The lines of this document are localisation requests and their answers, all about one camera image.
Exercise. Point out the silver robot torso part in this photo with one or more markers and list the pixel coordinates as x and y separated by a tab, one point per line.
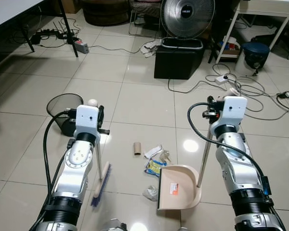
113	225

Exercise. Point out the broom with blue bristles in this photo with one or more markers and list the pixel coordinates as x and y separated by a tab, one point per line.
102	185

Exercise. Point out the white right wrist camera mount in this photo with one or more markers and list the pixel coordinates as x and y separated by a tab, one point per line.
231	113

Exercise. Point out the clear crumpled plastic wrapper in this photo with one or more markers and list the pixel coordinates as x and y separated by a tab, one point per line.
165	155

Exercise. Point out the white desk with black legs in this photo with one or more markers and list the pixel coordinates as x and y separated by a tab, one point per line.
12	10

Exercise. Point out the cardboard box with red print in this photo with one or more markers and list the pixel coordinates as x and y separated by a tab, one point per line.
231	48

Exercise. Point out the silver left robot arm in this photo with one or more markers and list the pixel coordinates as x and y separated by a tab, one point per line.
71	166

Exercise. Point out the white side table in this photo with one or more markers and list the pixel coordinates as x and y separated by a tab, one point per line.
267	7

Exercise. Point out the grey power strip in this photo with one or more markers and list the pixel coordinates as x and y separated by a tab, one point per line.
82	47

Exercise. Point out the black square box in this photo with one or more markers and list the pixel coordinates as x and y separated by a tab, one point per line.
178	60

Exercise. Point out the dark blue round bin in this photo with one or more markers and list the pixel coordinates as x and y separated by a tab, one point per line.
256	54

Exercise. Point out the white cloth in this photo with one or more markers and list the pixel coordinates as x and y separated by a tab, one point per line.
150	48

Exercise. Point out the black power strip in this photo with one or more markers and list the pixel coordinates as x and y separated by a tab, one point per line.
288	94

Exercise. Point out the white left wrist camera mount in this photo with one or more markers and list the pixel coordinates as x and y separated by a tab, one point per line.
85	119

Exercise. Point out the dark brown round basket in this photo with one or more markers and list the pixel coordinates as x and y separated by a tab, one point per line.
105	12

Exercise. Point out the brown cardboard tube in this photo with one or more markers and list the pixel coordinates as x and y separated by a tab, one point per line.
137	148

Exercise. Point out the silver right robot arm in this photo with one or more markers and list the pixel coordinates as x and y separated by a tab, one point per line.
241	173

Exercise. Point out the grey crumpled plastic bag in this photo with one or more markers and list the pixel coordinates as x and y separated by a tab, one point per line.
151	194

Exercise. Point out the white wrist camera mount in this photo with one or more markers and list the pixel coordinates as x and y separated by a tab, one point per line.
231	113
85	119

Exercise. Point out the yellow blue snack packet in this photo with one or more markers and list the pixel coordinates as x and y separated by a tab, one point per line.
154	167

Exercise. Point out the black round electric fan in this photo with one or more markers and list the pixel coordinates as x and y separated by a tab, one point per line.
188	17

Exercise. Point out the white power strip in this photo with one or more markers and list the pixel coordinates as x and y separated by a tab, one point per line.
222	79

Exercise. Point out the white crumpled paper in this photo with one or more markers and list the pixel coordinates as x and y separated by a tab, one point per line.
153	151

